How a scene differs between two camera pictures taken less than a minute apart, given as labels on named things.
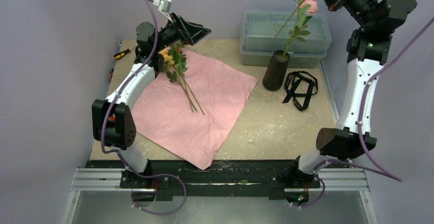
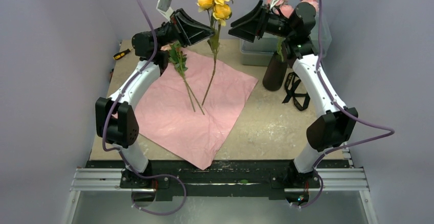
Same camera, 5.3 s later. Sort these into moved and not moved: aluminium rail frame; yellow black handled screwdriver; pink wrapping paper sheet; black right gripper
Moved: black right gripper
Not moved: pink wrapping paper sheet; yellow black handled screwdriver; aluminium rail frame
